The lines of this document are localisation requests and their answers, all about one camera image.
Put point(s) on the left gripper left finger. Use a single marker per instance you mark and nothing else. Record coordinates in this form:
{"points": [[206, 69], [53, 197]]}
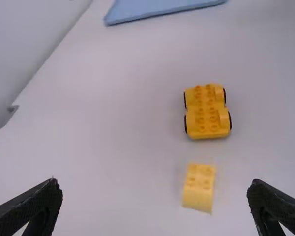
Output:
{"points": [[19, 209]]}

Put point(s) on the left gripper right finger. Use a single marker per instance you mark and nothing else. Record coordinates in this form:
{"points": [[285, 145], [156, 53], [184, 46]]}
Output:
{"points": [[280, 204]]}

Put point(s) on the yellow toy car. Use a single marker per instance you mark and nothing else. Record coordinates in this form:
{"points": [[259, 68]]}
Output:
{"points": [[204, 115]]}

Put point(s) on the yellow toy brick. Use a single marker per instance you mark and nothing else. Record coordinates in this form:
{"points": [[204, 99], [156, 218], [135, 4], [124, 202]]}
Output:
{"points": [[199, 189]]}

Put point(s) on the blue mat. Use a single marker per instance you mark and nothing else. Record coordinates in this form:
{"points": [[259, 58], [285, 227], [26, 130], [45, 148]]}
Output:
{"points": [[150, 9]]}

